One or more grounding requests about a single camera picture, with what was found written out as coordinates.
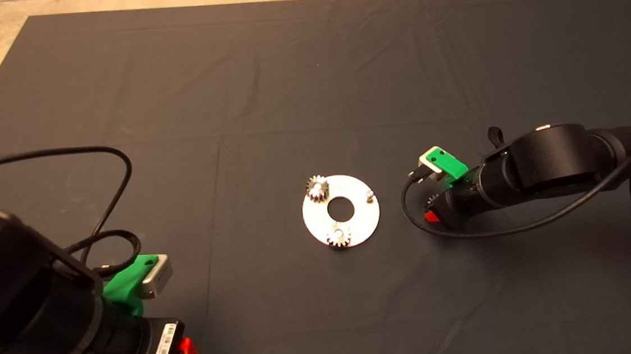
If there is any green left camera mount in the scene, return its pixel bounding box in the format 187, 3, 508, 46
99, 254, 164, 321

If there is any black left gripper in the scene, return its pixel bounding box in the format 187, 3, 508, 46
131, 315, 204, 354

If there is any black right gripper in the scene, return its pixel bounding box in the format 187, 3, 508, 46
421, 178, 489, 232

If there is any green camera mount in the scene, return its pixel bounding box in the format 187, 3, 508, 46
424, 145, 470, 185
99, 254, 164, 321

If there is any round metal carrier plate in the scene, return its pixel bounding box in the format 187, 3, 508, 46
299, 171, 383, 251

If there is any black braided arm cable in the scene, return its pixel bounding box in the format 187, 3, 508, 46
63, 228, 145, 279

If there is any silver camera box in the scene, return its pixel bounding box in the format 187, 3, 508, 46
406, 145, 446, 183
132, 254, 176, 301

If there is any silver left camera box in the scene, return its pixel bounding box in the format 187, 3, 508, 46
132, 254, 176, 301

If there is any green right camera mount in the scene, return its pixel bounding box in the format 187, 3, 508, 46
424, 145, 470, 185

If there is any dark grey table cloth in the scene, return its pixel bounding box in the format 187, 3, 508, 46
0, 0, 631, 354

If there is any silver right camera box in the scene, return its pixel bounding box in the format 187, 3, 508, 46
406, 145, 446, 183

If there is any black right camera cable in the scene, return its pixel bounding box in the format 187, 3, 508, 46
395, 121, 631, 286

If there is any thin black left camera cable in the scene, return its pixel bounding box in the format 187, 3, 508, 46
0, 143, 140, 270

